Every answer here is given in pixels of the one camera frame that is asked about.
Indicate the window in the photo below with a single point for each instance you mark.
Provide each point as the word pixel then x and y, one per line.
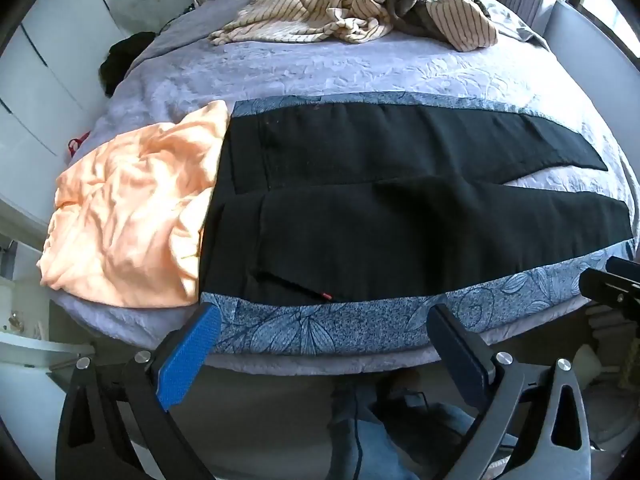
pixel 607 7

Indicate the white wardrobe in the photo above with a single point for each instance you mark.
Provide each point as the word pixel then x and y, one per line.
pixel 50 85

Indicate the blue floral blanket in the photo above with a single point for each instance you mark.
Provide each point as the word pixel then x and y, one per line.
pixel 350 327

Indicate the beige striped garment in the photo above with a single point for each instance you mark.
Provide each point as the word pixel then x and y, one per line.
pixel 295 10

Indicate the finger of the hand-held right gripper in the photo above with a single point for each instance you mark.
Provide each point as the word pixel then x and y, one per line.
pixel 600 285
pixel 625 267

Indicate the grey garment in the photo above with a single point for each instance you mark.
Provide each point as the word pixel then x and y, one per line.
pixel 410 0

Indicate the person's legs in blue jeans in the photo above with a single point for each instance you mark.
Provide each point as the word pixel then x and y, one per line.
pixel 360 440

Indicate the lavender embossed bed cover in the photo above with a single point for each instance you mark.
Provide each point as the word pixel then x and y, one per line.
pixel 300 67

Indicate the red object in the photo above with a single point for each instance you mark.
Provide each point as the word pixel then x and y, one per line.
pixel 76 144

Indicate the black pants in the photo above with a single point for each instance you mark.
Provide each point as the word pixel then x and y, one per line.
pixel 375 220

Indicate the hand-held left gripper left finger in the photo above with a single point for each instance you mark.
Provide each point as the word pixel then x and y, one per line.
pixel 189 357

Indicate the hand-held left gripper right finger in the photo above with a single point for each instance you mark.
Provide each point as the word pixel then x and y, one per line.
pixel 462 357

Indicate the grey sheet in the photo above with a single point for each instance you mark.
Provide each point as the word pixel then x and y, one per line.
pixel 510 22

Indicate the white standing fan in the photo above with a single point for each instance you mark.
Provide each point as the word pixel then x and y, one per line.
pixel 142 0

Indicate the white side table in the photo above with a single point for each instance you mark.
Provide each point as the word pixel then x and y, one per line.
pixel 30 350

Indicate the black garment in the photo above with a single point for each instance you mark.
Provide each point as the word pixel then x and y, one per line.
pixel 120 60

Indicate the peach orange cloth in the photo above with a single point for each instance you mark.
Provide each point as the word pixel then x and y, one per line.
pixel 125 210

